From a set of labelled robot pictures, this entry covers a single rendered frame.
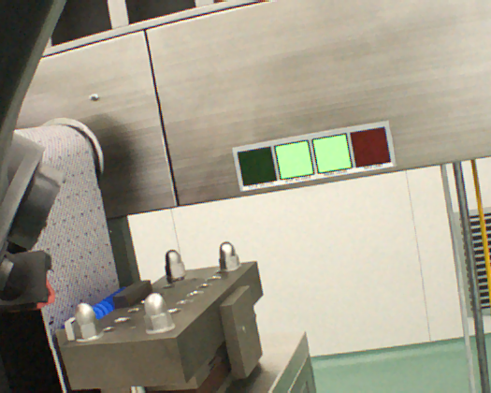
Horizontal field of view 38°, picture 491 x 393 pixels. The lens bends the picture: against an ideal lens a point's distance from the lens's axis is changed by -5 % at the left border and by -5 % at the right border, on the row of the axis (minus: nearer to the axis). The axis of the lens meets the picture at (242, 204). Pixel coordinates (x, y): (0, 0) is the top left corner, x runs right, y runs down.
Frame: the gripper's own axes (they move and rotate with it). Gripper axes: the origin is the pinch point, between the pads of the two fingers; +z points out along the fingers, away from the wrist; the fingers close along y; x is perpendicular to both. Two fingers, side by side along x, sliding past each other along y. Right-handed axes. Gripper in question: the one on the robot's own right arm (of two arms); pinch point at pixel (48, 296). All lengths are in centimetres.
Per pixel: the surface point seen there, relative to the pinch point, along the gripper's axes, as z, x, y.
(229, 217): 244, 102, -53
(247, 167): 20.6, 23.4, 22.4
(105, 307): 10.0, 0.4, 3.5
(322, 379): 266, 22, -16
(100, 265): 14.2, 8.3, 0.4
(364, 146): 20, 24, 41
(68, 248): 4.5, 8.1, 0.3
